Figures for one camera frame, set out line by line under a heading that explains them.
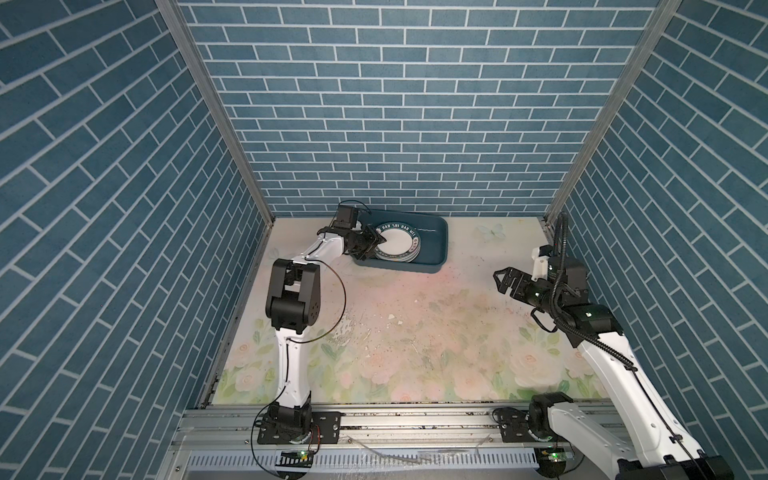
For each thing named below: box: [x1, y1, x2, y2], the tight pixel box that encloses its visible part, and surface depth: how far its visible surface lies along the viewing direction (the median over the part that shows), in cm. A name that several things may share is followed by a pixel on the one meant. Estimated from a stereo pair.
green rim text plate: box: [374, 223, 421, 263], surface depth 108 cm
